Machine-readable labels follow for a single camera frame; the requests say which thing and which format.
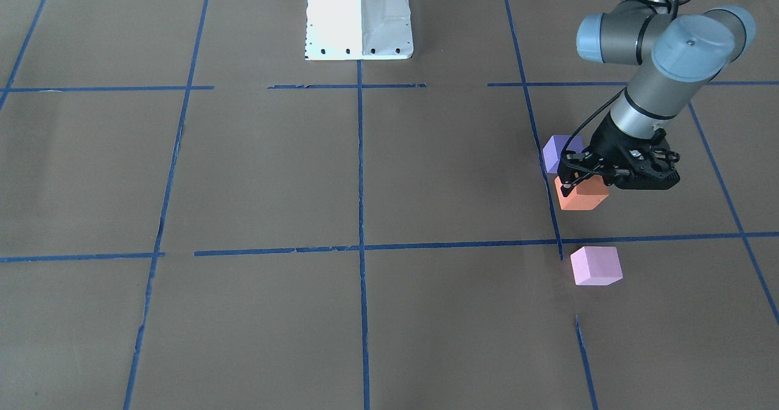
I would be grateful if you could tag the orange foam cube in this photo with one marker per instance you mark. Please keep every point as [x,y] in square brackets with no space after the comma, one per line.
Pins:
[586,196]

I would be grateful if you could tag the purple foam cube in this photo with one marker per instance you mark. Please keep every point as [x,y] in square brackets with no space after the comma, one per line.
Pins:
[553,149]

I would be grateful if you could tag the pink foam cube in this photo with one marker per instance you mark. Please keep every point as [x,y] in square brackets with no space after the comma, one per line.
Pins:
[596,266]

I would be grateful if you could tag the brown paper table cover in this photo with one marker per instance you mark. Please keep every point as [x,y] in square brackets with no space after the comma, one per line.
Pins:
[196,217]

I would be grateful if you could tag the white camera mast pedestal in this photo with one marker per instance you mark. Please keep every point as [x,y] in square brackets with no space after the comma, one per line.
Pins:
[341,30]

